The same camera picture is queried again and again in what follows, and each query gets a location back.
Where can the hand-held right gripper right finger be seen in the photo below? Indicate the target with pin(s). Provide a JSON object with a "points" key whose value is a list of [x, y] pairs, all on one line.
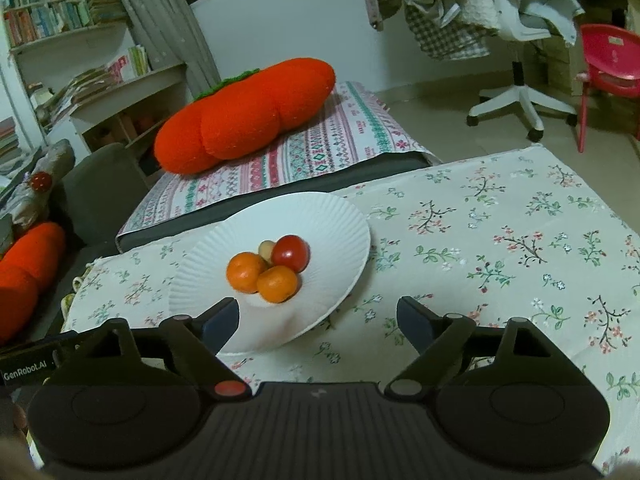
{"points": [[412, 327]]}

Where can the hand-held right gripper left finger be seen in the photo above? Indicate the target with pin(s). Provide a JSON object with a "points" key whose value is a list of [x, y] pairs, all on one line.
{"points": [[223, 325]]}

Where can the orange tangerine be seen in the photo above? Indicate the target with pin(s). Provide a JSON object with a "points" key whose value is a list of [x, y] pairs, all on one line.
{"points": [[244, 271], [277, 285]]}

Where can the small beige longan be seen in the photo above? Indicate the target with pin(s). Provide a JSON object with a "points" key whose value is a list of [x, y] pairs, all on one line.
{"points": [[265, 249]]}

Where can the red tomato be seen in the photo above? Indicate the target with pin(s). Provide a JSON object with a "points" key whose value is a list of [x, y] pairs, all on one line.
{"points": [[291, 252]]}

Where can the white paper plate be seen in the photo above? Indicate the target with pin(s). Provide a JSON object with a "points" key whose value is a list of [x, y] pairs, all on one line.
{"points": [[300, 220]]}

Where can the small orange persimmon pillow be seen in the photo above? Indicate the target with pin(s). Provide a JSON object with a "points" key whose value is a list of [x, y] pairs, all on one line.
{"points": [[25, 270]]}

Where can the grey mattress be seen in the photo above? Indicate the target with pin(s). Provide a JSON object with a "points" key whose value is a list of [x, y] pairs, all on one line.
{"points": [[165, 232]]}

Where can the floral tablecloth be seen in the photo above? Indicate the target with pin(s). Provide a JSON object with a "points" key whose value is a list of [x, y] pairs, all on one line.
{"points": [[500, 210]]}

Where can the floral bolster pillow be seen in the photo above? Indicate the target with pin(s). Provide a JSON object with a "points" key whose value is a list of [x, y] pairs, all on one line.
{"points": [[25, 205]]}

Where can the red mushroom toy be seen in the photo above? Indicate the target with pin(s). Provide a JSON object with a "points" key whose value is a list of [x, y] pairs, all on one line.
{"points": [[40, 181]]}

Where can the grey sofa cushion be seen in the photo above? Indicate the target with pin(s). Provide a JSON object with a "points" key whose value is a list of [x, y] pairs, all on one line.
{"points": [[100, 190]]}

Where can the large orange persimmon pillow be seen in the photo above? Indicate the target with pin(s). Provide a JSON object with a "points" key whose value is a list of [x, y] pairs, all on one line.
{"points": [[240, 115]]}

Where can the white office chair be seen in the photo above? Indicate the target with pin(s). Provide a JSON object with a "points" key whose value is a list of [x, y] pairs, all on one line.
{"points": [[517, 95]]}

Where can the heap of lying books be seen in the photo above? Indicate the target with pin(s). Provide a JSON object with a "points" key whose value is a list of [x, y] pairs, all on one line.
{"points": [[90, 82]]}

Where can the grey curtain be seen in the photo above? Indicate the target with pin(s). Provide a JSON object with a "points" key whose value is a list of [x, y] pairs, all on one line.
{"points": [[165, 35]]}

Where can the white headboard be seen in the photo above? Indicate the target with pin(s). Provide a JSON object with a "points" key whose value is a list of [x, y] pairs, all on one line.
{"points": [[300, 25]]}

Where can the white bookshelf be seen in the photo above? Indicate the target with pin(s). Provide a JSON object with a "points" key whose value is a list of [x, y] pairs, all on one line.
{"points": [[100, 37]]}

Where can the pile of clothes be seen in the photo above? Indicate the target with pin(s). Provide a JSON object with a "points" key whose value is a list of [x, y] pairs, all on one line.
{"points": [[440, 5]]}

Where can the red plastic chair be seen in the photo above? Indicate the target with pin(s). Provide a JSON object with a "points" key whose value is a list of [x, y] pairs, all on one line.
{"points": [[607, 55]]}

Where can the row of standing books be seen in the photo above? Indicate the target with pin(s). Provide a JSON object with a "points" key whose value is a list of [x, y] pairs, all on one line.
{"points": [[45, 15]]}

